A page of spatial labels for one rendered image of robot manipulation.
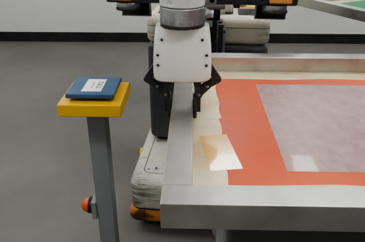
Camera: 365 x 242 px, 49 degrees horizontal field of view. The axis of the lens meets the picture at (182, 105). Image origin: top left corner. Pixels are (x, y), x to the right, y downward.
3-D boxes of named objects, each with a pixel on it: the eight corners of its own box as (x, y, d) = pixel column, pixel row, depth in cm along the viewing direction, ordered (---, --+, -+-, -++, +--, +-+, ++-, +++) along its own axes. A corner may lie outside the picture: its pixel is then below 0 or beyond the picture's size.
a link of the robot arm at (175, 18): (212, 0, 69) (212, 17, 70) (161, 0, 69) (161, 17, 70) (214, 10, 62) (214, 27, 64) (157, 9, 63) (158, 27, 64)
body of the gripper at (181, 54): (212, 11, 70) (210, 71, 75) (153, 11, 70) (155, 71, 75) (214, 21, 63) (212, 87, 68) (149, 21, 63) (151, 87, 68)
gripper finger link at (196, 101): (210, 78, 73) (209, 111, 76) (193, 78, 73) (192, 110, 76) (211, 84, 70) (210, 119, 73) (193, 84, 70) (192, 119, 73)
